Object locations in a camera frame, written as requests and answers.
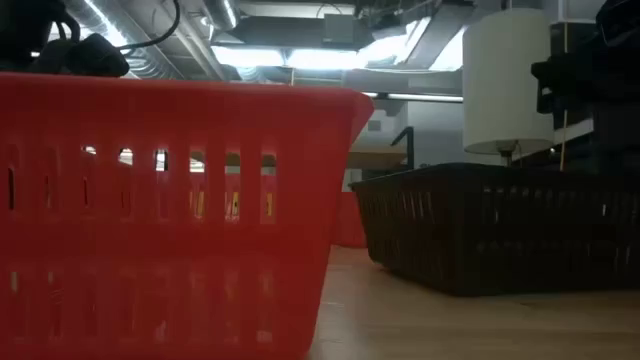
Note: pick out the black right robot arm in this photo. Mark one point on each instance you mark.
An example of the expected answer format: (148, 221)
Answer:
(620, 75)

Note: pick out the wooden shelf black frame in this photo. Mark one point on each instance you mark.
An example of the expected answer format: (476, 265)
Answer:
(375, 157)

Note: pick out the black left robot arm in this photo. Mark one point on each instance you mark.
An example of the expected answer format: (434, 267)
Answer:
(25, 30)

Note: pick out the red plastic slotted basket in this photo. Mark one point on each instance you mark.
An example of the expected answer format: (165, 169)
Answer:
(348, 222)
(165, 280)

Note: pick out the black plastic slotted basket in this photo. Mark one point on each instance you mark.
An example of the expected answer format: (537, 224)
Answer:
(500, 240)

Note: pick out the white shade table lamp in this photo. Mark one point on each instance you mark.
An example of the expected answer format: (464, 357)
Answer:
(505, 85)

